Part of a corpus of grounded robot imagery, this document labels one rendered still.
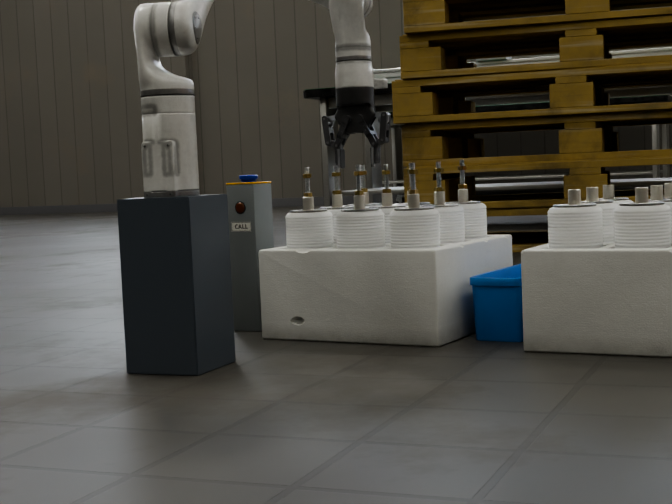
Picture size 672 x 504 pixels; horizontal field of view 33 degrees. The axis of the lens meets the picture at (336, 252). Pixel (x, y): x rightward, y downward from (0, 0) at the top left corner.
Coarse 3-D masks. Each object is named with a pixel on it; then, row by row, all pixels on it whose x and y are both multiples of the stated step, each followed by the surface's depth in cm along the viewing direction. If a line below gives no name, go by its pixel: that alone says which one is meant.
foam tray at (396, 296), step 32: (288, 256) 221; (320, 256) 218; (352, 256) 214; (384, 256) 211; (416, 256) 208; (448, 256) 211; (480, 256) 224; (512, 256) 239; (288, 288) 222; (320, 288) 218; (352, 288) 215; (384, 288) 211; (416, 288) 208; (448, 288) 211; (288, 320) 223; (320, 320) 219; (352, 320) 215; (384, 320) 212; (416, 320) 209; (448, 320) 211
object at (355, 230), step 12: (336, 216) 220; (348, 216) 217; (360, 216) 216; (372, 216) 217; (336, 228) 221; (348, 228) 217; (360, 228) 217; (372, 228) 217; (384, 228) 221; (348, 240) 218; (360, 240) 217; (372, 240) 217; (384, 240) 220
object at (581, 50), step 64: (448, 0) 429; (512, 0) 441; (576, 0) 398; (640, 0) 452; (448, 64) 452; (576, 64) 401; (640, 64) 395; (448, 128) 419; (512, 128) 450; (576, 128) 404; (448, 192) 423
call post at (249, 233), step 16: (240, 192) 236; (256, 192) 235; (256, 208) 235; (240, 224) 237; (256, 224) 235; (272, 224) 241; (240, 240) 237; (256, 240) 235; (272, 240) 241; (240, 256) 238; (256, 256) 236; (240, 272) 238; (256, 272) 236; (240, 288) 238; (256, 288) 236; (240, 304) 239; (256, 304) 237; (240, 320) 239; (256, 320) 237
